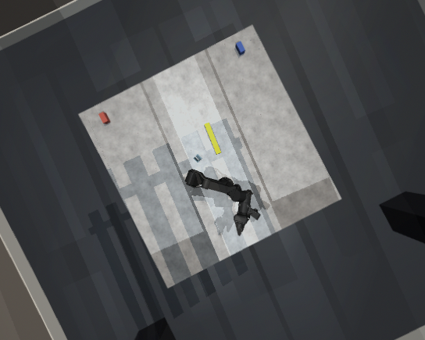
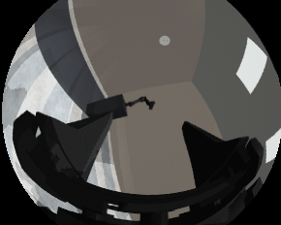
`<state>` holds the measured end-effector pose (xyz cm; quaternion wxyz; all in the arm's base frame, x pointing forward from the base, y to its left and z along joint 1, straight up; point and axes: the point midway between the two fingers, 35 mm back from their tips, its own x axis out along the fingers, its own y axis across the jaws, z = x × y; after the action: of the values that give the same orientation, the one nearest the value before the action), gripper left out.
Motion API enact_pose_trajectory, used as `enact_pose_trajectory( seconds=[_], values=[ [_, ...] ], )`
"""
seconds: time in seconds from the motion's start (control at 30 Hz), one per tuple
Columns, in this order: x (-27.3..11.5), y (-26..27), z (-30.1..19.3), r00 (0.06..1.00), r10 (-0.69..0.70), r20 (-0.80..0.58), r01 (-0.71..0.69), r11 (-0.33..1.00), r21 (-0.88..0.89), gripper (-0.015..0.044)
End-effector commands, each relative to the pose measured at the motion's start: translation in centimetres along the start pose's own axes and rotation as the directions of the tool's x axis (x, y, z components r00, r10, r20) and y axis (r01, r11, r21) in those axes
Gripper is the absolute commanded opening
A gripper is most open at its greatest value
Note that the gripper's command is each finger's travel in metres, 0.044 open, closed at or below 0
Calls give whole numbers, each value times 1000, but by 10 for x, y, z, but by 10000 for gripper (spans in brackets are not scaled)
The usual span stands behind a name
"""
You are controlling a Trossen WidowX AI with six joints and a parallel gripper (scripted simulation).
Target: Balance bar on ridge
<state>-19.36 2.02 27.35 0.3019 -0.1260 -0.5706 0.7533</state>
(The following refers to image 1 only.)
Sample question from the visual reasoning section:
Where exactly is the small red block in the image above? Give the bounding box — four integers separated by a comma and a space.
99, 112, 110, 124

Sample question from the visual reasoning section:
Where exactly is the yellow bar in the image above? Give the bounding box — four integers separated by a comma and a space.
205, 123, 221, 154

